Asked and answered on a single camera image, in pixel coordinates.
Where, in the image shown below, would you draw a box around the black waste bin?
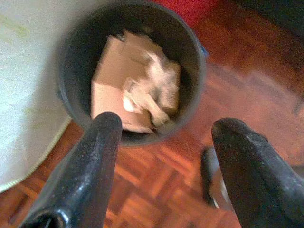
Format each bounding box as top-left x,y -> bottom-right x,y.
56,1 -> 207,147

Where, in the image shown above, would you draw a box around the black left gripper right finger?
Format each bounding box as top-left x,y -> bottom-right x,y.
212,117 -> 304,228

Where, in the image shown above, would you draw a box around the brown cardboard box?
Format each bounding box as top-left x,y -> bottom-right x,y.
91,29 -> 181,133

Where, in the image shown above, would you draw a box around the crumpled white paper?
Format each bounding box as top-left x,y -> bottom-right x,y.
122,51 -> 181,126

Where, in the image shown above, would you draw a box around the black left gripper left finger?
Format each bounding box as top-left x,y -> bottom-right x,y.
20,111 -> 123,228

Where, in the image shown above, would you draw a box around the red sofa cushion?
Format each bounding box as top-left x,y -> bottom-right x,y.
152,0 -> 231,27

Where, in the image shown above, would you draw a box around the white quilted mattress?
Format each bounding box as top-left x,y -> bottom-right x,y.
0,0 -> 100,193

